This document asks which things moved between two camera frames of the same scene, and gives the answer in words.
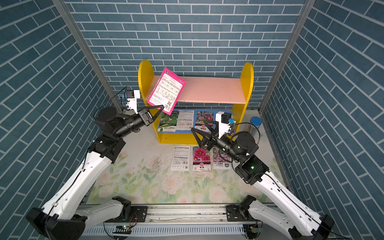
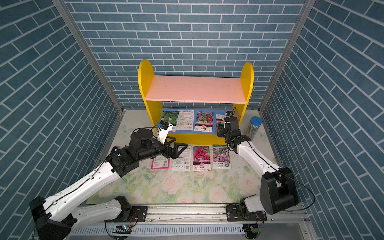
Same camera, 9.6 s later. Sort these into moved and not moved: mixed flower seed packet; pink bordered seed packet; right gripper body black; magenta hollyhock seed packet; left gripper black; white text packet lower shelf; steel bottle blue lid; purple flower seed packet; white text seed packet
Moved: left gripper black; right gripper body black; pink bordered seed packet
Not moved: white text seed packet; white text packet lower shelf; mixed flower seed packet; steel bottle blue lid; magenta hollyhock seed packet; purple flower seed packet
